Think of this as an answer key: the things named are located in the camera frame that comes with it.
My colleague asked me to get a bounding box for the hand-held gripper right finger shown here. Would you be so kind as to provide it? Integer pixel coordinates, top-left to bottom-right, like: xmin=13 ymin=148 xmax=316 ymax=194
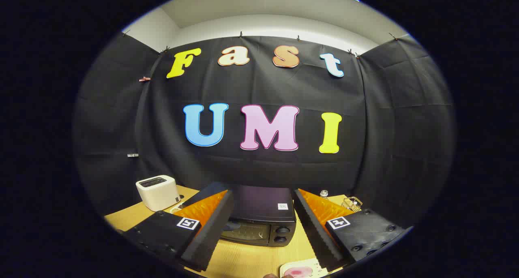
xmin=293 ymin=188 xmax=406 ymax=272

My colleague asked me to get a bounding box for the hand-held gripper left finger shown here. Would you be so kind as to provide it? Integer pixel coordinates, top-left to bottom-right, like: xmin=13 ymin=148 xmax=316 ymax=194
xmin=118 ymin=190 xmax=235 ymax=272

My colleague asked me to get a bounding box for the cream square tray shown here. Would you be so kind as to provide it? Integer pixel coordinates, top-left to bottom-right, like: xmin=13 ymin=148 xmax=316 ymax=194
xmin=279 ymin=258 xmax=325 ymax=278

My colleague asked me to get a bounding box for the black toaster oven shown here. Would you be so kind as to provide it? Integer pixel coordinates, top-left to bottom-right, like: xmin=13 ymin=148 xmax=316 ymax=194
xmin=180 ymin=182 xmax=297 ymax=247

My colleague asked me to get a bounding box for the white bread toaster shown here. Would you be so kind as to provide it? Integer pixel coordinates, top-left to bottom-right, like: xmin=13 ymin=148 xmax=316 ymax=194
xmin=135 ymin=175 xmax=181 ymax=212

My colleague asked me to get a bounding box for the metal wire basket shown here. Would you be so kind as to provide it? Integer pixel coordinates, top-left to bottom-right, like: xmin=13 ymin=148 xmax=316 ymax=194
xmin=341 ymin=196 xmax=363 ymax=212

